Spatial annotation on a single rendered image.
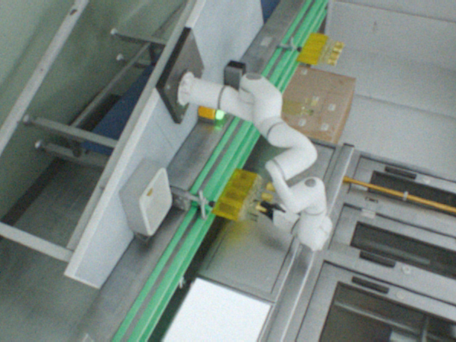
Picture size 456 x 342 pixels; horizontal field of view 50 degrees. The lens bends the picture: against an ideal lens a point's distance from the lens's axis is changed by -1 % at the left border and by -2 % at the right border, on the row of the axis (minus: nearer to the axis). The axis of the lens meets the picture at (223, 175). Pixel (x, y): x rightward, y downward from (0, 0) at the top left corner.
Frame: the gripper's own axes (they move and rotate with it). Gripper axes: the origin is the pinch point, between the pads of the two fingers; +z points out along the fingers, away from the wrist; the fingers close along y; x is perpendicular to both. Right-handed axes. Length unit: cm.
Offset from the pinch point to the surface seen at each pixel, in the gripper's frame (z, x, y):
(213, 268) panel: 4.3, 29.3, -12.5
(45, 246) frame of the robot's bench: 40, 72, 24
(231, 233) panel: 9.0, 11.4, -12.8
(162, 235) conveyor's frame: 21.2, 37.7, 6.1
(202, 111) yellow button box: 42.3, -12.9, 20.7
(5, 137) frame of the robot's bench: 85, 53, 34
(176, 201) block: 24.8, 25.0, 11.1
